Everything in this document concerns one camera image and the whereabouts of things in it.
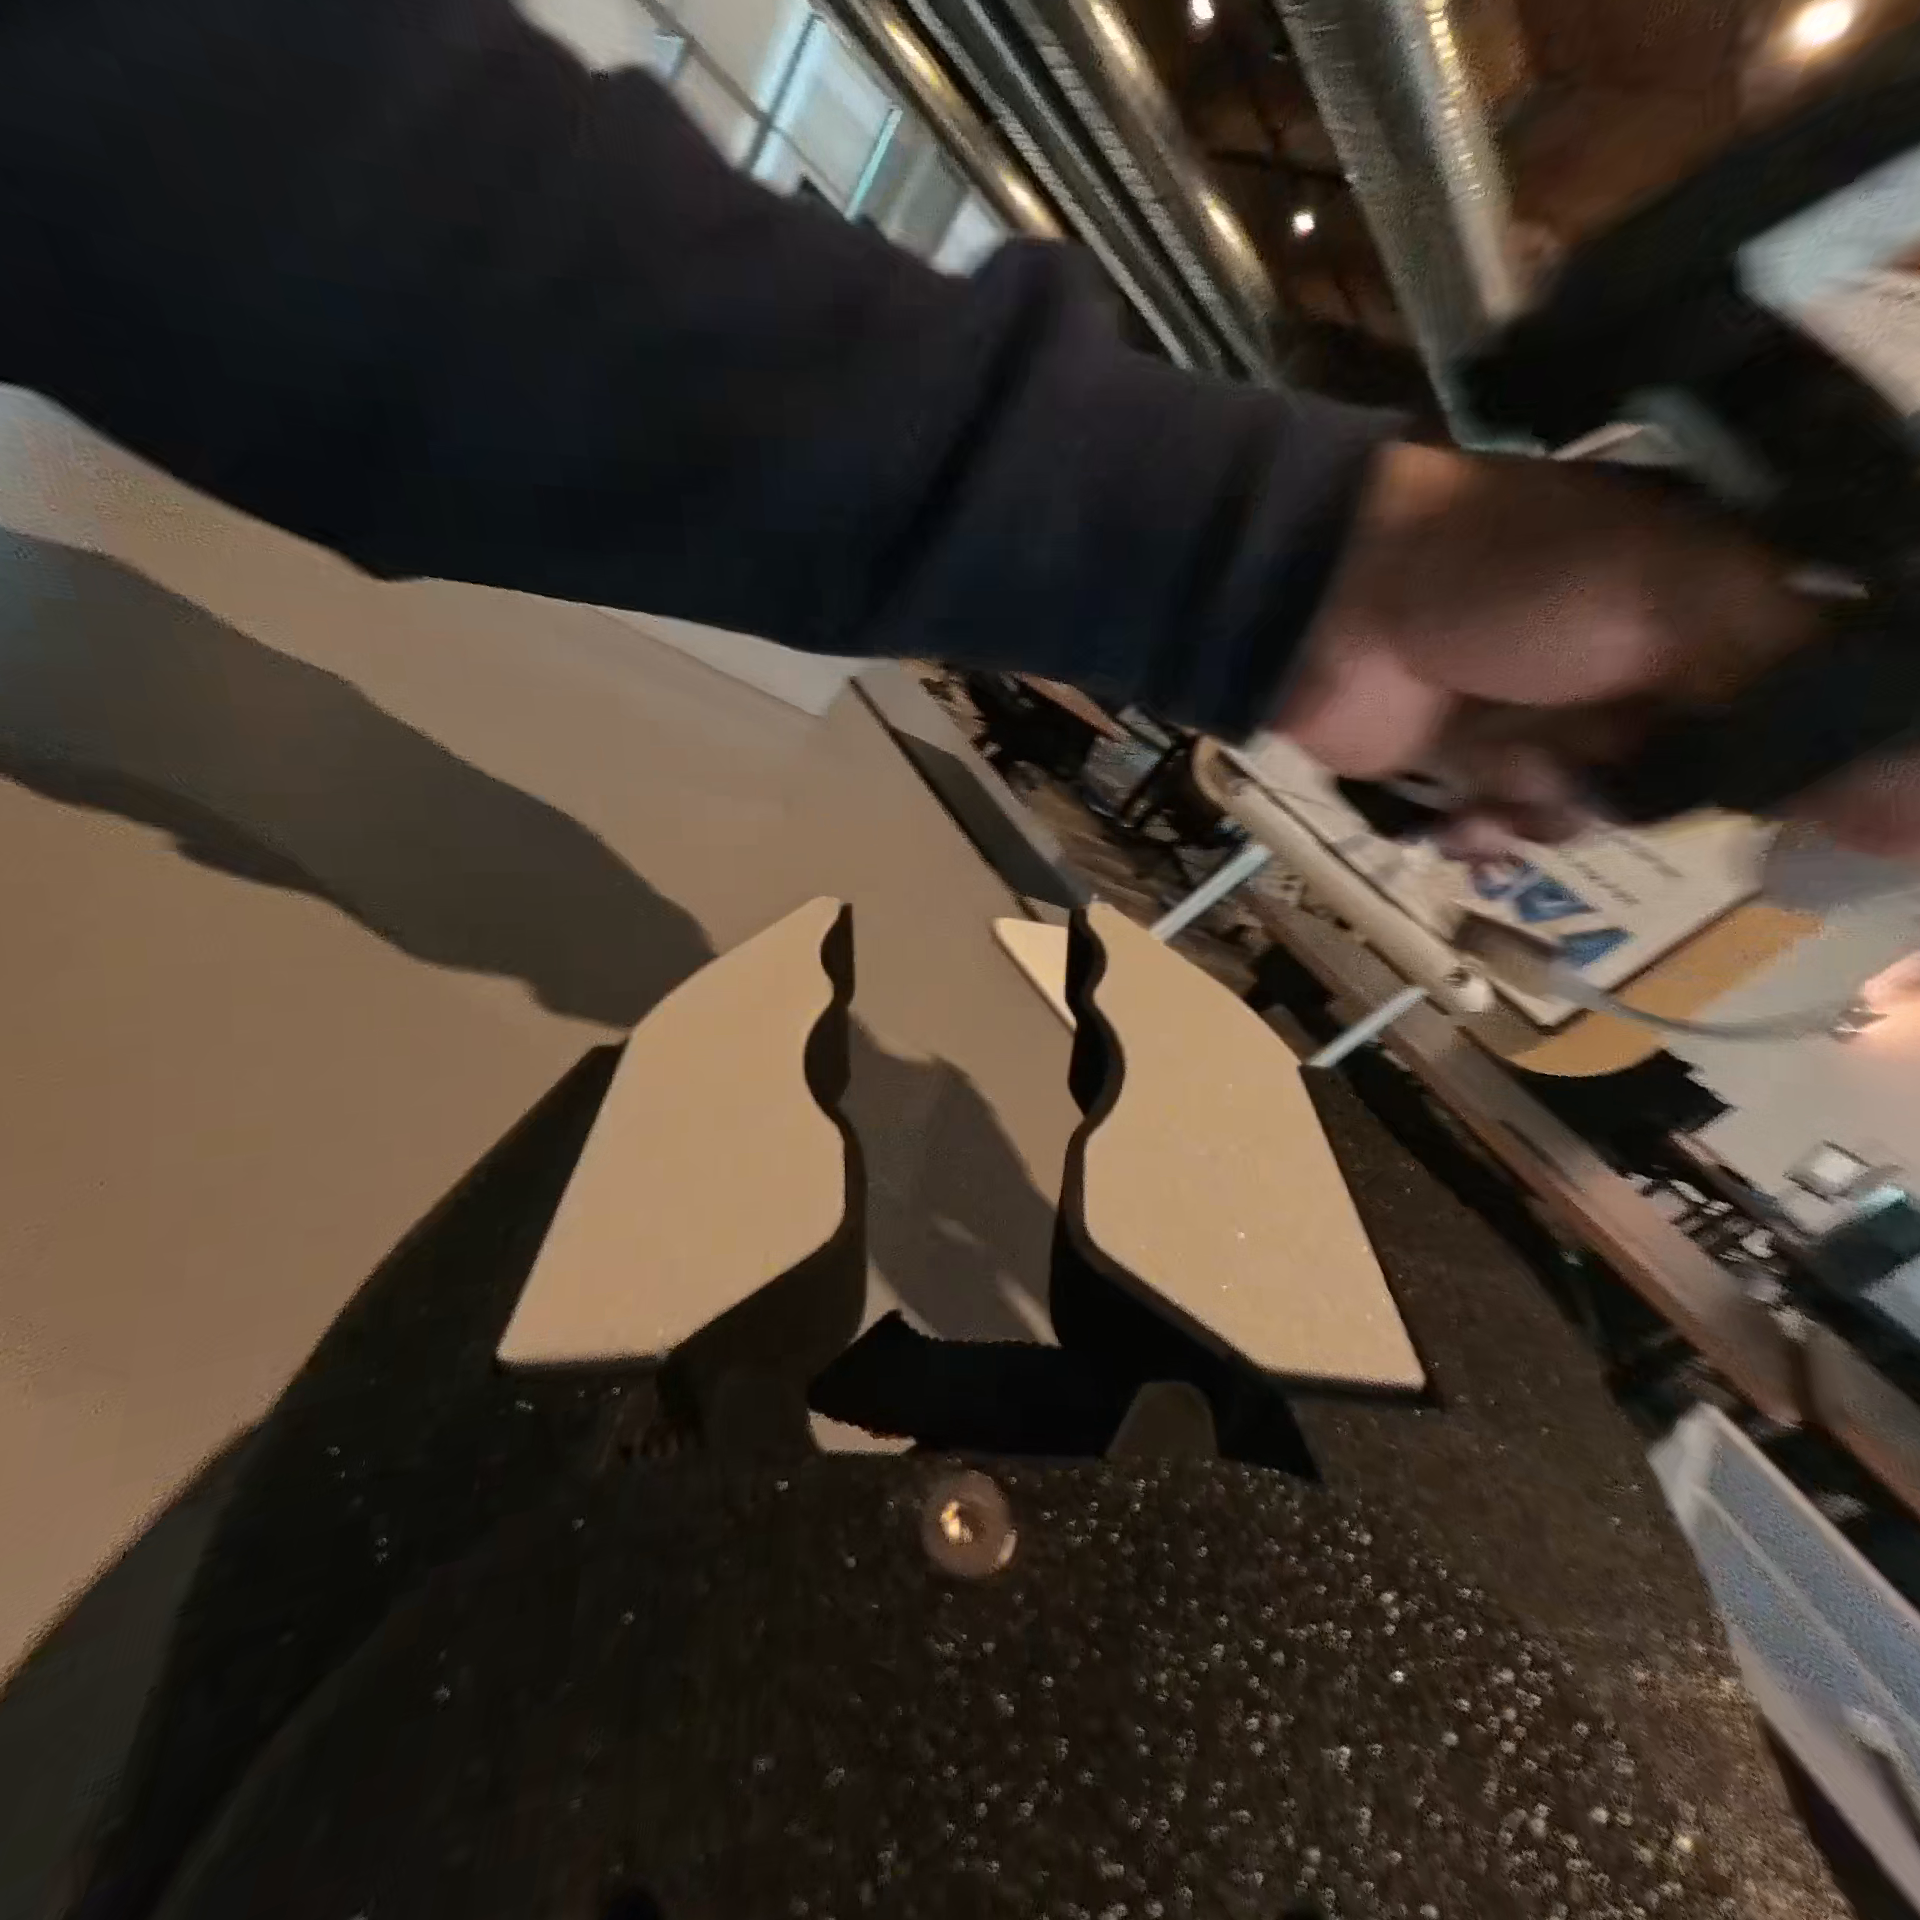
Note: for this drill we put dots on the silver ventilation duct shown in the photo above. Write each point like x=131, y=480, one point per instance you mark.
x=1394, y=182

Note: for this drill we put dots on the person's left hand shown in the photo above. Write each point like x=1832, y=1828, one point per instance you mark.
x=1501, y=599

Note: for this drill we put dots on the person's left forearm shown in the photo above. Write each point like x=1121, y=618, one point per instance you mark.
x=599, y=376

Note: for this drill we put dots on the black desk mat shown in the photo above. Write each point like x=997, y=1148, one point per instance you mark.
x=974, y=796

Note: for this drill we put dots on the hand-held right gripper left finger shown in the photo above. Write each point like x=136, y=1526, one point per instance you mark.
x=690, y=1184

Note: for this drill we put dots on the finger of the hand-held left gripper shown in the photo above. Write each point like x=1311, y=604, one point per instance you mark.
x=1861, y=891

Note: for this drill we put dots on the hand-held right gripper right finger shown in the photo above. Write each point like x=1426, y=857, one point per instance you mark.
x=1230, y=1215

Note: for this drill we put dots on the clear plastic bin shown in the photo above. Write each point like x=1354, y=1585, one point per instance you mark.
x=1800, y=1576

